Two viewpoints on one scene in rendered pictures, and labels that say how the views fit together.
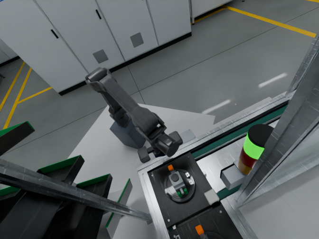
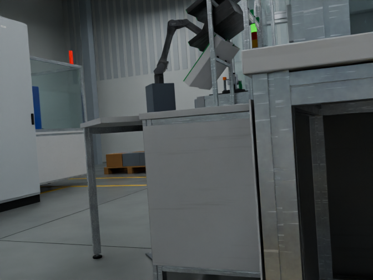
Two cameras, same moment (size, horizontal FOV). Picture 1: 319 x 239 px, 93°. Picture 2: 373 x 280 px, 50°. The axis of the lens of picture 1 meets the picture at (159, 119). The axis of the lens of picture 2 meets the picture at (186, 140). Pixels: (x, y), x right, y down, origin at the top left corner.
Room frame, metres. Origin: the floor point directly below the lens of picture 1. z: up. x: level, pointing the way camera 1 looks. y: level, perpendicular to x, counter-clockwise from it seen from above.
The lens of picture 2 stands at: (-0.52, 2.34, 0.77)
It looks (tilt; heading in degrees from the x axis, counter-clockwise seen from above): 1 degrees down; 295
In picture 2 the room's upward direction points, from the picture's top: 4 degrees counter-clockwise
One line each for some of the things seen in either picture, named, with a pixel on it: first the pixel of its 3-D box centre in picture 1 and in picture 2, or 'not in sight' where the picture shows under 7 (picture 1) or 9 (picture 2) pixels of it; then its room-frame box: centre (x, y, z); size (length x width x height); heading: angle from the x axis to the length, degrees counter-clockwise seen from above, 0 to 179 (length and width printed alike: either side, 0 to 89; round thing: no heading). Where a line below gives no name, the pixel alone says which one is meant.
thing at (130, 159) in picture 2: not in sight; (139, 161); (3.85, -4.70, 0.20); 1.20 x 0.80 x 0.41; 2
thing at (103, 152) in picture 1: (134, 146); (164, 119); (0.59, 0.23, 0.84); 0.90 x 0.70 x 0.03; 47
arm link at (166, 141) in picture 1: (159, 135); not in sight; (0.29, 0.02, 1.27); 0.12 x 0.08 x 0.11; 26
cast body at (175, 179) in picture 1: (177, 182); (234, 78); (0.20, 0.03, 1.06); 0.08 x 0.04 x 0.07; 4
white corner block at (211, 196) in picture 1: (211, 197); not in sight; (0.12, -0.07, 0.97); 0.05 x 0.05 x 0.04; 4
